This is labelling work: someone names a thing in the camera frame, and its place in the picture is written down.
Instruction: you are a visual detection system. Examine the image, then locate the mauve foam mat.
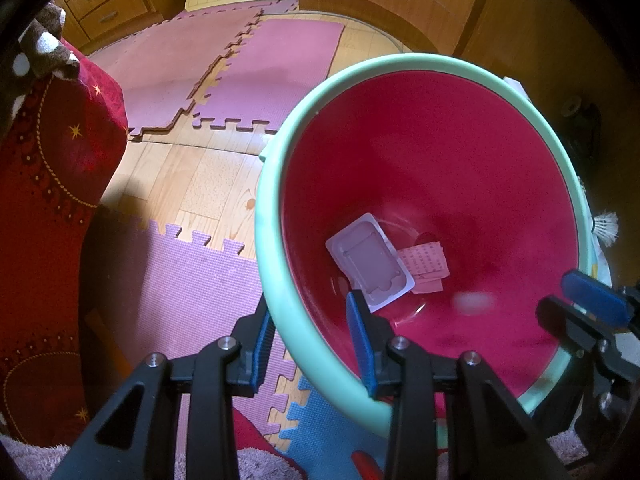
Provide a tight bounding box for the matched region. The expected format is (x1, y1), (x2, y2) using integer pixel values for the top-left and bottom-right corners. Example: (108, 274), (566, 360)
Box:
(194, 19), (347, 135)

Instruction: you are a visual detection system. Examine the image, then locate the light blue wet wipes packet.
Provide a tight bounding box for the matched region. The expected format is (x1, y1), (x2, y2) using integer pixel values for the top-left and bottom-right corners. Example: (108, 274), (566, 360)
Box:
(587, 240), (612, 281)

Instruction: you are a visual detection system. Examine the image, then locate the red bucket with green rim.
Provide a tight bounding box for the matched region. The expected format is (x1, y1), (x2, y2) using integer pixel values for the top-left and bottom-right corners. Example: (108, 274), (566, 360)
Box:
(254, 51), (601, 433)

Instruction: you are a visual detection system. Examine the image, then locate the pink foam mat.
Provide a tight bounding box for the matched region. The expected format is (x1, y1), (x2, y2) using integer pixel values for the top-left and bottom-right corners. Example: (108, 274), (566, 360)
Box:
(92, 7), (266, 136)

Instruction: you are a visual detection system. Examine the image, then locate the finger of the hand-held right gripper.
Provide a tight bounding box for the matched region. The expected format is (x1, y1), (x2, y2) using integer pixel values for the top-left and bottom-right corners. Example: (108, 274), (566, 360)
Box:
(561, 269), (640, 335)
(536, 296), (608, 361)

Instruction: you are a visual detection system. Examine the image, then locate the lilac foam mat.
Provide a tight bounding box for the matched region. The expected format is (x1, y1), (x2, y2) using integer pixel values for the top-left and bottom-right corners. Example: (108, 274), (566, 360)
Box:
(82, 207), (296, 436)

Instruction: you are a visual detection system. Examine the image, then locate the wooden corner shelf unit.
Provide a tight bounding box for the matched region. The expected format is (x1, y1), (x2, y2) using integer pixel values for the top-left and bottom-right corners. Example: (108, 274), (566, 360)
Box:
(452, 0), (626, 241)

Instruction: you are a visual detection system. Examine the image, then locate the red object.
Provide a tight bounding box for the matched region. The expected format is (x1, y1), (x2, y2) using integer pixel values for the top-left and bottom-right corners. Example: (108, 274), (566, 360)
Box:
(351, 450), (383, 480)

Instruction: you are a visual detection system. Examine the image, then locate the blue foam mat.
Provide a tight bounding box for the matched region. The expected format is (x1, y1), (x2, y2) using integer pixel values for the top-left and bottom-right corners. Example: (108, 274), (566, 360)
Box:
(275, 377), (451, 480)

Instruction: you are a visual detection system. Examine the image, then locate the white shuttlecock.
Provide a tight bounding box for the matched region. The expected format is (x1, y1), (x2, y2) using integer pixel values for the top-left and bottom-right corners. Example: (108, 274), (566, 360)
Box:
(590, 211), (621, 248)

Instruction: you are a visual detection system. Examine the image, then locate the black object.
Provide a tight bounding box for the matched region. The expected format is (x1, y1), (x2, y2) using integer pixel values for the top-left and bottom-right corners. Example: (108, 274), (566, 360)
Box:
(560, 99), (603, 161)

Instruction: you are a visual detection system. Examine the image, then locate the wooden cabinet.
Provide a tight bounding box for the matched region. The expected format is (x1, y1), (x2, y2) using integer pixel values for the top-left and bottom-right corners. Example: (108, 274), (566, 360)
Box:
(292, 0), (488, 53)

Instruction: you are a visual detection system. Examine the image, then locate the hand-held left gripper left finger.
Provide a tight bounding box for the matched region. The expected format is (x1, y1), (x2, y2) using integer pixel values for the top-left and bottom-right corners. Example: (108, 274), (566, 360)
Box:
(50, 304), (275, 480)

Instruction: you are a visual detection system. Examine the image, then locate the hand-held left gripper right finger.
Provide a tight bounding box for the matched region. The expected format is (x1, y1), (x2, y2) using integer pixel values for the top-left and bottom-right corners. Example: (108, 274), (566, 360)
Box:
(346, 289), (572, 480)

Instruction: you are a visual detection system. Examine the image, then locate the long white carton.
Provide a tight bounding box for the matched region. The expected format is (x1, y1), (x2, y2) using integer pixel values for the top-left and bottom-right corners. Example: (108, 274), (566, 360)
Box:
(502, 76), (530, 103)

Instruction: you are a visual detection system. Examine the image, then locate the wooden desk with drawers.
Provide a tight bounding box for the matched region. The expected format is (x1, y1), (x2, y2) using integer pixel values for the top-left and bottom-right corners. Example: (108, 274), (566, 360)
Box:
(50, 0), (166, 43)

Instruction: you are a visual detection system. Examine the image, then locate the white plastic tray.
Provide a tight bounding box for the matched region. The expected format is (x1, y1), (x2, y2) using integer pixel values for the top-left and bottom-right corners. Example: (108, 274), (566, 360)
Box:
(325, 212), (416, 311)

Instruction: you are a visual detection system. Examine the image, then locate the pink printed paper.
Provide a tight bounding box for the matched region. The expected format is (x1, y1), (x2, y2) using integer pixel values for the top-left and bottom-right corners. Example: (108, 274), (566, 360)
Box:
(397, 241), (449, 295)

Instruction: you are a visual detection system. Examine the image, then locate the red star print cushion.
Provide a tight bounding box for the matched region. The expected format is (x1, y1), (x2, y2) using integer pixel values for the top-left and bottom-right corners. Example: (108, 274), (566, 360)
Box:
(0, 35), (128, 448)

